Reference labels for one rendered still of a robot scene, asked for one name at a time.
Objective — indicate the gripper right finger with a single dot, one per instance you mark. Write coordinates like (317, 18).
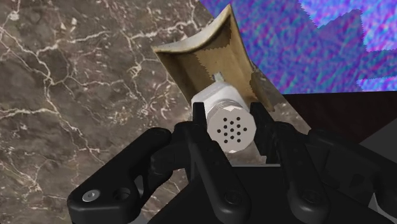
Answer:
(300, 173)

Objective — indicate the dark robot stand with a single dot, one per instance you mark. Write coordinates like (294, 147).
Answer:
(341, 111)

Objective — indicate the tan curved-sided box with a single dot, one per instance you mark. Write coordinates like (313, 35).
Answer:
(198, 65)

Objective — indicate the white salt shaker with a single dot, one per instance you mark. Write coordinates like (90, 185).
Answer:
(231, 131)

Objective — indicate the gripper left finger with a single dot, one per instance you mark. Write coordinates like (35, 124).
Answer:
(214, 173)

